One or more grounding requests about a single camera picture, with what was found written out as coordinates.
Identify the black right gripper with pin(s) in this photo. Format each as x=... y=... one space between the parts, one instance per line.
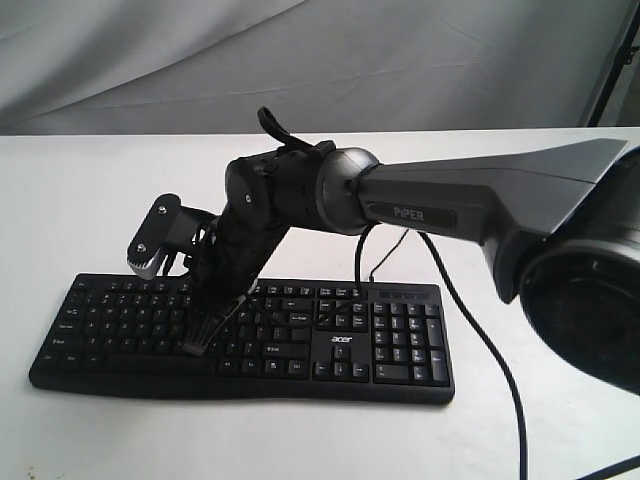
x=224 y=271

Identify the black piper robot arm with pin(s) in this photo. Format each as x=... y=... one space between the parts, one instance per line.
x=559 y=229

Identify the black acer keyboard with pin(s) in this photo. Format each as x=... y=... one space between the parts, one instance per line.
x=120 y=336

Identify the grey backdrop cloth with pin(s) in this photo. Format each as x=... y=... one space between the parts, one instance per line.
x=189 y=67

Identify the black tripod stand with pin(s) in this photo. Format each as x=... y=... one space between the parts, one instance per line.
x=622 y=56

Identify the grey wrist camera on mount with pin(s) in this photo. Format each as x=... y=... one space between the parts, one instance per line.
x=169 y=228

